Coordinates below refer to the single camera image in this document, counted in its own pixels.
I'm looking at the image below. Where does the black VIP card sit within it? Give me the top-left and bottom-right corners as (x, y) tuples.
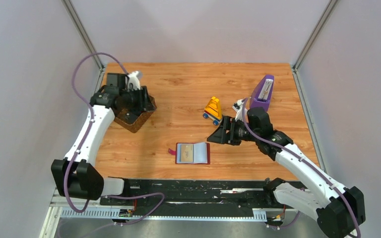
(117, 112), (141, 125)

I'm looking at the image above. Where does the red leather card holder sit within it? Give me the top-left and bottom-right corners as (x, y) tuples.
(168, 142), (210, 165)

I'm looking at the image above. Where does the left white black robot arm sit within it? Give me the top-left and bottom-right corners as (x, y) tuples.
(51, 71), (156, 200)

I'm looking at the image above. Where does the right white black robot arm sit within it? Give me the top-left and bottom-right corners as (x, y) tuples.
(207, 108), (366, 238)

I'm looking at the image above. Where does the brown woven divided basket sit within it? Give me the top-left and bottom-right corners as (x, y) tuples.
(113, 95), (158, 134)

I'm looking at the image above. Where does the yellow toy truck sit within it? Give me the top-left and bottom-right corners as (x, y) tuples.
(203, 96), (223, 125)

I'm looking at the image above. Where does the purple metronome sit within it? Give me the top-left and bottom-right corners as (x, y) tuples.
(249, 74), (274, 112)

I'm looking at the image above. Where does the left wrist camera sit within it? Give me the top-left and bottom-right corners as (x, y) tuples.
(126, 70), (142, 91)

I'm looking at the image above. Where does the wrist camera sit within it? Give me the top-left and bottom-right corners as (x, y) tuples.
(126, 70), (142, 91)
(232, 99), (243, 113)

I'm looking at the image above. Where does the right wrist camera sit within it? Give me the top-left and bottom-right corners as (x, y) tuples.
(232, 99), (243, 113)

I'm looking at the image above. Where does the white slotted cable duct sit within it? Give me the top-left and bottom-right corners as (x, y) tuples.
(60, 208), (267, 222)

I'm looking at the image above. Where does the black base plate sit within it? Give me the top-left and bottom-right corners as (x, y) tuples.
(100, 179), (294, 216)

